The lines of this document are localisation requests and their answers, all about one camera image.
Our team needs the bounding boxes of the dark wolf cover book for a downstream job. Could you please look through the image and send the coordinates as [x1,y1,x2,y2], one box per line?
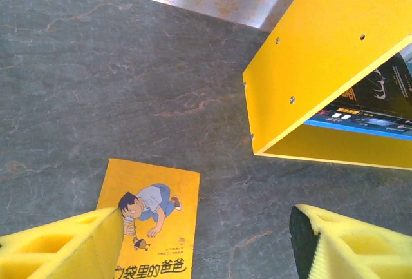
[317,106,412,139]

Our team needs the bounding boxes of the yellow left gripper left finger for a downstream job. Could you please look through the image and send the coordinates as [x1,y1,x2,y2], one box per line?
[0,206,126,279]

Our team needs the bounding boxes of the black antler cover book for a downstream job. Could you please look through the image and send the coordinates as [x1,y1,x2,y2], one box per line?
[330,52,412,122]

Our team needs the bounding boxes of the yellow cartoon cover book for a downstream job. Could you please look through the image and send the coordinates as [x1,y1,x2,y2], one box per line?
[96,158,201,279]

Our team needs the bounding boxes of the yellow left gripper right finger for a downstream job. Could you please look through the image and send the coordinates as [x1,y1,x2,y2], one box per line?
[288,204,412,279]

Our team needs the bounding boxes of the yellow pink blue bookshelf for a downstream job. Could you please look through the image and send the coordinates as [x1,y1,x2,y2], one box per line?
[241,0,412,172]

